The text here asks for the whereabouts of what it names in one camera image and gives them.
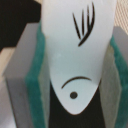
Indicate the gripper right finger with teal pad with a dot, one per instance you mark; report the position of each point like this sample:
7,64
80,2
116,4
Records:
114,85

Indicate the woven grey placemat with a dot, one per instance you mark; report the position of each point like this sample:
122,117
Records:
6,114

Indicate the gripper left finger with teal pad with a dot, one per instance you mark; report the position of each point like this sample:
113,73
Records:
28,82

